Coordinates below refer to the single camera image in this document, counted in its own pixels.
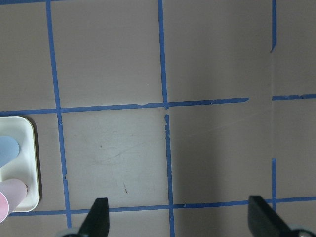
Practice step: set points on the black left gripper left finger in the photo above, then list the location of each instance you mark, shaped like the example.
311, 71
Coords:
97, 222

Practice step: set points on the white plastic tray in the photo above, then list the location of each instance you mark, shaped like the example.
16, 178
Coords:
24, 167

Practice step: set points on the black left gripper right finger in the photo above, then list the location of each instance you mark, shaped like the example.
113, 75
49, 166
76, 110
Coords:
263, 221

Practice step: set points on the blue plastic cup in tray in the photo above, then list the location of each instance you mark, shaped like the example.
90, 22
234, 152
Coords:
9, 150

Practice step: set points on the pink plastic cup in tray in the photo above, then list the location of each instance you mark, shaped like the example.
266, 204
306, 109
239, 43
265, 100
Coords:
12, 193

